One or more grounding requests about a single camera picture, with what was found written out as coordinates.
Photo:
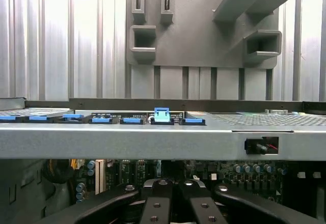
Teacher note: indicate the white expansion slot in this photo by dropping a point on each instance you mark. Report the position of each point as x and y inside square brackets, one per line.
[99, 178]

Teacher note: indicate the black open PC case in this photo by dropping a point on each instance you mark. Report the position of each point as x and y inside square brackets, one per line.
[127, 142]

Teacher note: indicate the green motherboard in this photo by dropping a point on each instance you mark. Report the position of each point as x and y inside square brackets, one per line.
[229, 180]

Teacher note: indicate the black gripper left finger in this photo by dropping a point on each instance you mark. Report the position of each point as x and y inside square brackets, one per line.
[156, 205]

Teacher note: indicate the light blue plastic clip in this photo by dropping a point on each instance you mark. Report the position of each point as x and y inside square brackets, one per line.
[161, 114]

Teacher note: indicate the grey plastic parts rack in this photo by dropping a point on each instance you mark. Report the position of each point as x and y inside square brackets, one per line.
[193, 43]

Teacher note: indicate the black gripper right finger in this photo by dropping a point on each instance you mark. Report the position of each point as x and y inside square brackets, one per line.
[203, 205]

